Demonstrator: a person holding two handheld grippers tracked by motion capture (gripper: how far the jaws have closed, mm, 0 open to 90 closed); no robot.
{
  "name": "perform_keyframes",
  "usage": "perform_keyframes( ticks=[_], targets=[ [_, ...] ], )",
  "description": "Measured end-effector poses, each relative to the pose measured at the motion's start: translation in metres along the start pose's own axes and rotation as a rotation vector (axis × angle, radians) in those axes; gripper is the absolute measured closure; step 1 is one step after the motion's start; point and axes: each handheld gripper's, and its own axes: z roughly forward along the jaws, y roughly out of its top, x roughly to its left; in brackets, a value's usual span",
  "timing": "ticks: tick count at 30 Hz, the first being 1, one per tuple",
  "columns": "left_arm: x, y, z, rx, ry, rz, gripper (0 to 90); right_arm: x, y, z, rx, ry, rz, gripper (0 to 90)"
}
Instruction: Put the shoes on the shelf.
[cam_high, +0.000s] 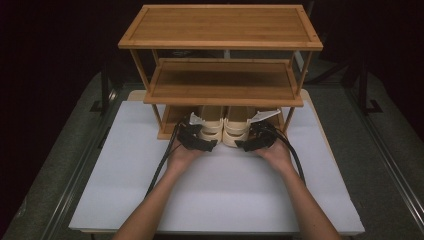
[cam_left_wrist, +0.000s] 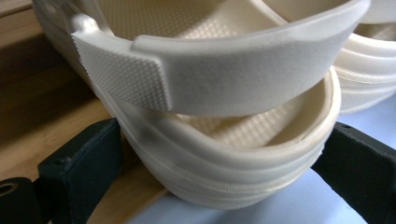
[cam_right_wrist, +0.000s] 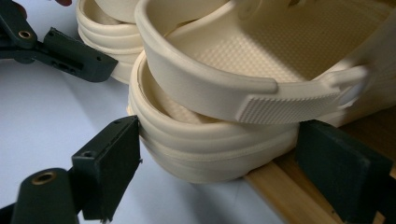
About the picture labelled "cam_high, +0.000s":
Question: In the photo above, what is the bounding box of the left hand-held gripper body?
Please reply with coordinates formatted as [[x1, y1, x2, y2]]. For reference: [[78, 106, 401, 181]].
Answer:
[[176, 111, 210, 151]]

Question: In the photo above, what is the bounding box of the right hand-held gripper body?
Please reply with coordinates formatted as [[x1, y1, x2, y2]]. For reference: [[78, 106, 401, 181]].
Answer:
[[248, 108, 282, 151]]

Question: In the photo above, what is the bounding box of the beige clog shoe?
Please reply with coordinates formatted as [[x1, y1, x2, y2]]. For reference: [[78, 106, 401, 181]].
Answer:
[[196, 105, 225, 143], [222, 105, 257, 148]]

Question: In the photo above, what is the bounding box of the wooden three-tier shoe rack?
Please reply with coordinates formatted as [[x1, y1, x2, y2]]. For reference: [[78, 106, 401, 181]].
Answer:
[[117, 3, 324, 144]]

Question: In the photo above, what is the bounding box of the person's left hand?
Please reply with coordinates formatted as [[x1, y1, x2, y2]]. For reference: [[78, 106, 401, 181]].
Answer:
[[166, 141, 205, 177]]

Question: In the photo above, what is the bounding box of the person's right hand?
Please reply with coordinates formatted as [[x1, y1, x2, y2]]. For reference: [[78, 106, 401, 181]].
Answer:
[[254, 141, 297, 176]]

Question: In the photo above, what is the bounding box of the white table mat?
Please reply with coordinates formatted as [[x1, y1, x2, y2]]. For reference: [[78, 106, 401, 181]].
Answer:
[[68, 99, 366, 235]]

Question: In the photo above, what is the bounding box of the black metal stand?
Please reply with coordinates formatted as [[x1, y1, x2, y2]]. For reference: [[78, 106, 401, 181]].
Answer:
[[89, 61, 114, 117], [357, 61, 384, 115]]

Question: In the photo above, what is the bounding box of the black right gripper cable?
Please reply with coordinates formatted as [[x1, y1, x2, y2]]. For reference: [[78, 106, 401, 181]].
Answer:
[[261, 121, 307, 185]]

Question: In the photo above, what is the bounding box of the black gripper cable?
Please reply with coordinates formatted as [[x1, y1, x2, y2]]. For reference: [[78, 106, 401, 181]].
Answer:
[[261, 121, 307, 185], [144, 116, 191, 198]]

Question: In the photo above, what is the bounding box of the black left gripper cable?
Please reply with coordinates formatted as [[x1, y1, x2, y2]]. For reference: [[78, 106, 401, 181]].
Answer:
[[144, 116, 191, 198]]

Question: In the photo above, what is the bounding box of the metal frame rail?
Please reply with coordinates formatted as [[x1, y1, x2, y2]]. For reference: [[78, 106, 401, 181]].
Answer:
[[344, 88, 424, 231], [39, 88, 118, 240]]

